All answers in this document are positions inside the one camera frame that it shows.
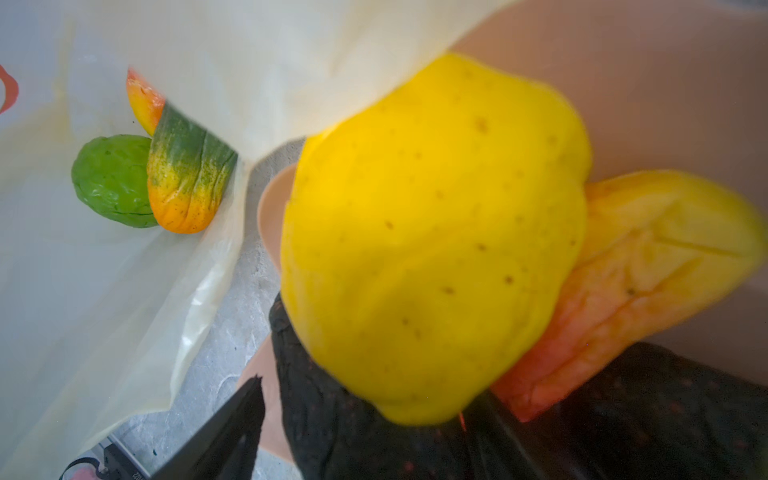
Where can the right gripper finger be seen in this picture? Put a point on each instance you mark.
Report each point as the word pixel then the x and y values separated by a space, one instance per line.
pixel 226 446

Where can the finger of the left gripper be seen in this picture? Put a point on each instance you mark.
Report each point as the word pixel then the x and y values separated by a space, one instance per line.
pixel 109 459

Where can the dark avocado fruit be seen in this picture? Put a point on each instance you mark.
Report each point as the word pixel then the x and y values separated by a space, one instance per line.
pixel 333 434
pixel 651 414

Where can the orange green papaya fruit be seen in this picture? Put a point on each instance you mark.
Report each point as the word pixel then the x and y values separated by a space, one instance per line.
pixel 188 172

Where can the green apple fruit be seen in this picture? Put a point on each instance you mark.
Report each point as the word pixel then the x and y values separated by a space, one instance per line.
pixel 109 175

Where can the yellow lemon fruit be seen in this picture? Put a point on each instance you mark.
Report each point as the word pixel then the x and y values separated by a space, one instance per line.
pixel 427 238

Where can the red yellow mango fruit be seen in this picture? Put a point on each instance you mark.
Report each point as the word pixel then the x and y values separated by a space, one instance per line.
pixel 660 246

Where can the pink wavy fruit plate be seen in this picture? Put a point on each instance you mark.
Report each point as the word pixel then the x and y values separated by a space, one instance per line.
pixel 659 85

